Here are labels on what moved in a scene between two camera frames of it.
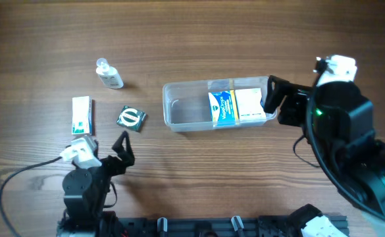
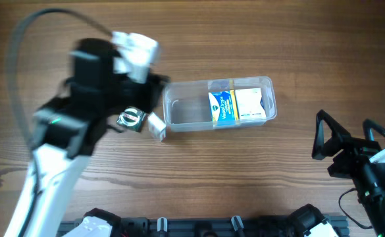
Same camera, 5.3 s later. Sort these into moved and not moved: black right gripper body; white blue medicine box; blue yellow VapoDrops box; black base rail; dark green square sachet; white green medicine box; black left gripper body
Moved: black left gripper body; white green medicine box; black right gripper body
Not moved: black base rail; white blue medicine box; dark green square sachet; blue yellow VapoDrops box
